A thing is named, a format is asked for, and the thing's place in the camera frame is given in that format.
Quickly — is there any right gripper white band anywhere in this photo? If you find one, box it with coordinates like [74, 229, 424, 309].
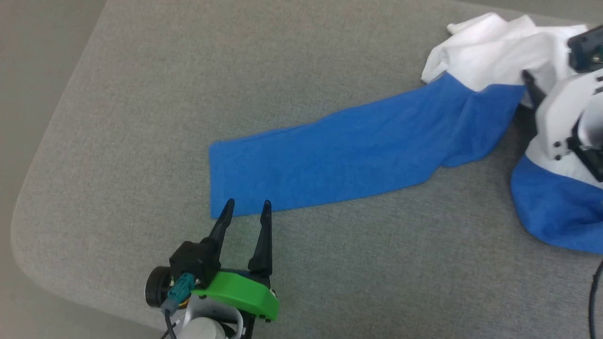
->
[522, 68, 603, 183]

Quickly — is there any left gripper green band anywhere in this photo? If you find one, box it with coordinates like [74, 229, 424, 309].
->
[170, 198, 280, 323]

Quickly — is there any white and blue shirt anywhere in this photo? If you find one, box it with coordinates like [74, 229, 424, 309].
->
[209, 12, 603, 255]

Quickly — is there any grey fabric sofa cushion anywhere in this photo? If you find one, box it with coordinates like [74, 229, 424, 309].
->
[10, 0, 603, 339]

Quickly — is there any teal connector left camera cable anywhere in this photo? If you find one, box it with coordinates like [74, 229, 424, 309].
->
[159, 272, 196, 339]

